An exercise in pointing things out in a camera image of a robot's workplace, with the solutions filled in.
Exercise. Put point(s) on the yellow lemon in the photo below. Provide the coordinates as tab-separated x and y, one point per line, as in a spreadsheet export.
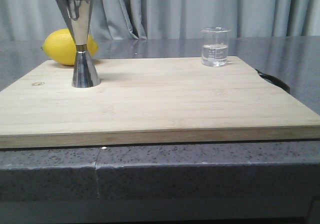
60	47

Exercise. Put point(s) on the grey curtain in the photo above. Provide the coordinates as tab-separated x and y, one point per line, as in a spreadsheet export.
26	20

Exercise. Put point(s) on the steel double jigger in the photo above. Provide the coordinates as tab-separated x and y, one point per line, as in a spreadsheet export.
77	16

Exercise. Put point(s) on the wooden cutting board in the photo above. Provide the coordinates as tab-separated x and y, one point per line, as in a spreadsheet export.
150	100

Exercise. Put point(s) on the small glass beaker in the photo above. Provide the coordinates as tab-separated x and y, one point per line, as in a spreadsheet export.
215	46

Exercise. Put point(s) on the black board strap handle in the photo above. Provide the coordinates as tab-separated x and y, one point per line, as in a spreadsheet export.
274	80

